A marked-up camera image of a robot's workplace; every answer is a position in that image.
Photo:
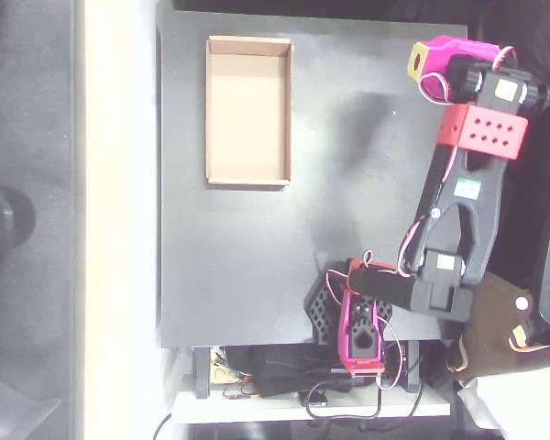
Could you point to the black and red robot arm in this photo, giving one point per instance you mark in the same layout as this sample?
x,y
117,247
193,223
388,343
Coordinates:
x,y
467,215

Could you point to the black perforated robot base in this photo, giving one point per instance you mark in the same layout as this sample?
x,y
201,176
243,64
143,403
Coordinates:
x,y
318,311

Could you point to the shallow cardboard box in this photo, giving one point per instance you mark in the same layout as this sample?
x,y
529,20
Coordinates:
x,y
247,114

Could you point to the black work board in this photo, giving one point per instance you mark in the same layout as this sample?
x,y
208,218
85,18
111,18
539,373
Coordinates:
x,y
238,256

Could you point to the white plastic bag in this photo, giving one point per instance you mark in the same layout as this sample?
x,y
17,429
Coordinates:
x,y
522,403

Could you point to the small black controller module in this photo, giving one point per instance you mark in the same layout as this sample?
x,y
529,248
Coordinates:
x,y
318,401

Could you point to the beige perforated part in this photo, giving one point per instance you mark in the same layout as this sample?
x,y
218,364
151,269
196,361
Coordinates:
x,y
222,376

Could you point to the white shelf board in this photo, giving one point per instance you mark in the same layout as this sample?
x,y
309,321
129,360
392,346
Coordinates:
x,y
238,410

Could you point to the black cylindrical object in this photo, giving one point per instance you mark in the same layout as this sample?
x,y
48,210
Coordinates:
x,y
9,215

